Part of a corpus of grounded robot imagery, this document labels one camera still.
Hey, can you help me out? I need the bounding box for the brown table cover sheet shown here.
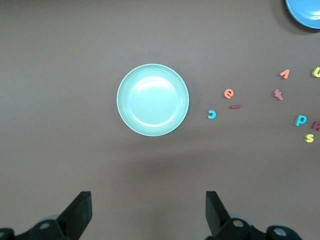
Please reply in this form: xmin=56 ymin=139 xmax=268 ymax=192
xmin=0 ymin=0 xmax=320 ymax=240

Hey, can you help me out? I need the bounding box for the salmon red foam letter f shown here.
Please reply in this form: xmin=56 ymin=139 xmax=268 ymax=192
xmin=272 ymin=89 xmax=285 ymax=101

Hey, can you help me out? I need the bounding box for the light green round plate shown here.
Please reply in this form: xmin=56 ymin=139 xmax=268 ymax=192
xmin=116 ymin=63 xmax=190 ymax=137

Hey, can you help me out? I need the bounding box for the orange foam letter e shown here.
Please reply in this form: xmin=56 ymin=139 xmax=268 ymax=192
xmin=223 ymin=88 xmax=236 ymax=100

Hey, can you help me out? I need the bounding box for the teal foam letter p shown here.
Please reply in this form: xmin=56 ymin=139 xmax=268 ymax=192
xmin=294 ymin=114 xmax=308 ymax=127

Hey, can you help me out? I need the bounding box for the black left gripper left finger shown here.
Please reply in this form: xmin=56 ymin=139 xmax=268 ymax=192
xmin=0 ymin=191 xmax=93 ymax=240

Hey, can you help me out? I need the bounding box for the blue round plate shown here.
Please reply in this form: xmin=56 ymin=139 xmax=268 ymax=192
xmin=284 ymin=0 xmax=320 ymax=29

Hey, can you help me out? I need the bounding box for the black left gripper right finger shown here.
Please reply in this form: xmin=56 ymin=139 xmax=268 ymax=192
xmin=204 ymin=191 xmax=302 ymax=240

